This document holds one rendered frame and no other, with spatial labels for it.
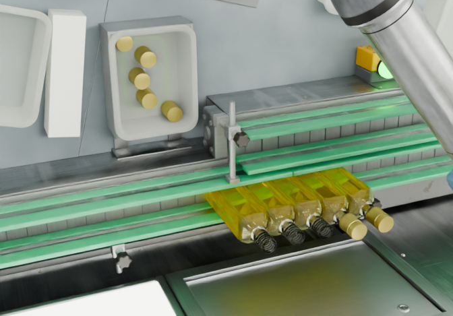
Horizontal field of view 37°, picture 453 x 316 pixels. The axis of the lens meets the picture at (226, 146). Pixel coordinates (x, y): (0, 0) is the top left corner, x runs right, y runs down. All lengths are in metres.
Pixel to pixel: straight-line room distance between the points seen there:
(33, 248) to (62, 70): 0.34
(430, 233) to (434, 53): 0.80
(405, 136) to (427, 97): 0.64
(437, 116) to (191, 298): 0.60
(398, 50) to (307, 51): 0.71
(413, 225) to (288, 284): 0.43
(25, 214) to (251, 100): 0.52
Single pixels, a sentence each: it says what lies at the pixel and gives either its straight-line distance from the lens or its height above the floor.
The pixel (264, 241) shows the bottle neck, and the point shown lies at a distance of 1.21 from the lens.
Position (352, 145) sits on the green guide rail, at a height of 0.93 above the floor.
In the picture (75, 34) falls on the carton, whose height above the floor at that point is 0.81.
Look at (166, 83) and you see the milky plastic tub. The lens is 1.43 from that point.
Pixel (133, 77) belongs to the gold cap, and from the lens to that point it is 1.37.
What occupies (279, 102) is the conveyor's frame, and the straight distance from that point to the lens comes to 1.45.
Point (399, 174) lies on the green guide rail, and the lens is 1.60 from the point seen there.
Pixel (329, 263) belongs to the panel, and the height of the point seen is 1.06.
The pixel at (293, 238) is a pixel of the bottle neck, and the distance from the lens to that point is 1.26.
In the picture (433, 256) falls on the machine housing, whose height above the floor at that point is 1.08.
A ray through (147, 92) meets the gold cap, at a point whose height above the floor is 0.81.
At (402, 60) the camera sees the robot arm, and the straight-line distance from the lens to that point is 0.88.
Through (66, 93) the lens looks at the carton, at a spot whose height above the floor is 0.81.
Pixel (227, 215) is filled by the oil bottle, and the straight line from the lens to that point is 1.32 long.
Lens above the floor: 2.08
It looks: 58 degrees down
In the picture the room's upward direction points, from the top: 135 degrees clockwise
